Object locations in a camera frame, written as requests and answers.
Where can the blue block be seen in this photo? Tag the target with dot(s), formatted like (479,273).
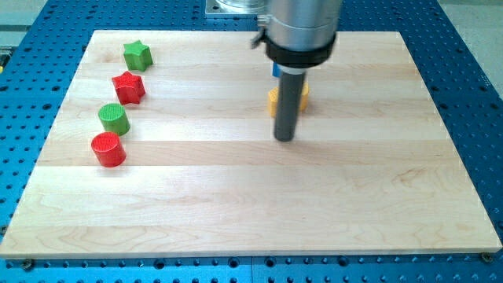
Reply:
(275,71)

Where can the black collar tool mount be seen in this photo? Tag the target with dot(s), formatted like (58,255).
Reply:
(291,58)

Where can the green star block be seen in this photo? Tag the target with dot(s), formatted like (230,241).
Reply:
(137,56)

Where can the light wooden board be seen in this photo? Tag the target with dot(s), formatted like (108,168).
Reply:
(372,168)

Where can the green cylinder block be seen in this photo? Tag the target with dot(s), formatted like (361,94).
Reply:
(114,119)

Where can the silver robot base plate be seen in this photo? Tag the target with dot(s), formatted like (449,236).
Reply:
(234,8)

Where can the red cylinder block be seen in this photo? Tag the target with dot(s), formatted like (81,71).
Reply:
(108,149)

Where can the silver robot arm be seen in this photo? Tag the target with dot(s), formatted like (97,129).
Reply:
(298,34)

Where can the red star block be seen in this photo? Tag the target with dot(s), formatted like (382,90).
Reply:
(129,88)

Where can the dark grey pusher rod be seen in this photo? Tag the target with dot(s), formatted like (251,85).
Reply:
(290,88)

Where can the yellow block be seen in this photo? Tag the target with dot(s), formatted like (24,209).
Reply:
(273,99)

